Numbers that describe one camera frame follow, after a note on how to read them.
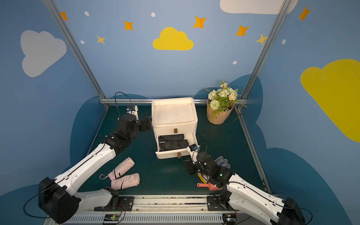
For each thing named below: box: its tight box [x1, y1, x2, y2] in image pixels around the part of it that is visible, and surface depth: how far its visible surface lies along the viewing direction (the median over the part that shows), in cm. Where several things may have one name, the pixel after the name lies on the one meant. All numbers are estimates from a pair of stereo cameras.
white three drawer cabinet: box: [151, 97, 199, 147], surface depth 86 cm
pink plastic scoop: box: [196, 182, 224, 191], surface depth 82 cm
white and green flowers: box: [204, 80, 248, 120], surface depth 90 cm
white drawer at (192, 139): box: [154, 132, 200, 160], surface depth 84 cm
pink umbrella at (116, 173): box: [99, 156, 135, 181], surface depth 86 cm
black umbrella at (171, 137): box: [159, 133, 185, 143], surface depth 90 cm
